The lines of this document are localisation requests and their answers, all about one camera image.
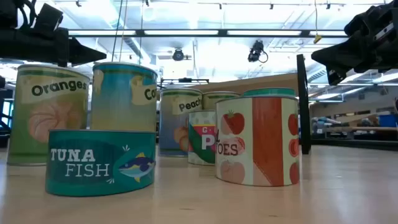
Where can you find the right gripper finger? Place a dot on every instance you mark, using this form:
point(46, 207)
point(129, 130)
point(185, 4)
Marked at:
point(337, 77)
point(339, 56)

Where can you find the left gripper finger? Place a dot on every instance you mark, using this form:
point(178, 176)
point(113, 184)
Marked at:
point(84, 53)

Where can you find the blue and yellow carrots can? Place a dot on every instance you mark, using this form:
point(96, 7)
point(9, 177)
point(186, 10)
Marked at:
point(121, 102)

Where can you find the tall can with teal rim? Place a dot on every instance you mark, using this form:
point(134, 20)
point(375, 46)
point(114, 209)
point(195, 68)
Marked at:
point(269, 92)

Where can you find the green oranges can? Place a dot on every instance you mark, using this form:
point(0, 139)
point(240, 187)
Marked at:
point(46, 118)

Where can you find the white and red tomatoes can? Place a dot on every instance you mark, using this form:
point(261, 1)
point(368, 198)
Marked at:
point(258, 140)

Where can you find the teal tuna fish can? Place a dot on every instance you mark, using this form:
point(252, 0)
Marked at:
point(93, 161)

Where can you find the peaches can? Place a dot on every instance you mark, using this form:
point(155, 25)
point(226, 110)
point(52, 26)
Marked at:
point(174, 124)

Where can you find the pears can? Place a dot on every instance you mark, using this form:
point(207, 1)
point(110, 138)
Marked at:
point(214, 101)

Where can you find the short green peas can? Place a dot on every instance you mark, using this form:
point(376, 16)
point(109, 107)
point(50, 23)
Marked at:
point(200, 140)

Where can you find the wooden shelf with black legs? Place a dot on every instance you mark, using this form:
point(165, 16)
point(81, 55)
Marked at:
point(264, 81)

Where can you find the wooden workbench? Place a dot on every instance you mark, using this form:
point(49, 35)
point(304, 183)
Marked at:
point(367, 128)

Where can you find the large blue storage bin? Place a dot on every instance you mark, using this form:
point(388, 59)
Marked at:
point(388, 120)

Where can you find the round black ceiling fixture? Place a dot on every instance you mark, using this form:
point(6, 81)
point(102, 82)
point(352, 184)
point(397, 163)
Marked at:
point(178, 55)

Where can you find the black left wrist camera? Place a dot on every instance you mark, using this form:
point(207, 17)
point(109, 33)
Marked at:
point(48, 18)

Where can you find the black metal table frame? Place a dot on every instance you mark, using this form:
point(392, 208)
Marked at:
point(357, 144)

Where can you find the black ceiling light rail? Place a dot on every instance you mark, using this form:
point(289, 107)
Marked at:
point(222, 32)

